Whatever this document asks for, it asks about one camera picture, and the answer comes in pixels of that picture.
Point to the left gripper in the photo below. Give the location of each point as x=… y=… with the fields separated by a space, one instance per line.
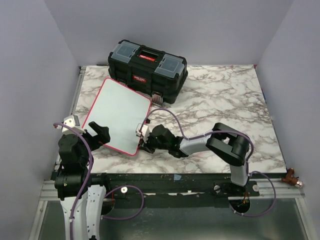
x=100 y=139

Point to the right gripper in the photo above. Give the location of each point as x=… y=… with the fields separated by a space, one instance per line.
x=145 y=144

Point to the pink framed whiteboard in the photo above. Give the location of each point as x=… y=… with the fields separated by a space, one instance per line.
x=121 y=109

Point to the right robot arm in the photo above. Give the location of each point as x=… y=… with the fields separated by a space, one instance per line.
x=232 y=146

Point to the black plastic toolbox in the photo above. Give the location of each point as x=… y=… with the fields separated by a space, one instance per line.
x=153 y=72

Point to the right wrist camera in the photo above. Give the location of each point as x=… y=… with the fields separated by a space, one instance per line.
x=142 y=131

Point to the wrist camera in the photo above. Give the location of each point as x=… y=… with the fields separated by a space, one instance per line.
x=142 y=131
x=73 y=122

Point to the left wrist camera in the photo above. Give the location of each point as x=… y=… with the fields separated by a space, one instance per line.
x=73 y=122

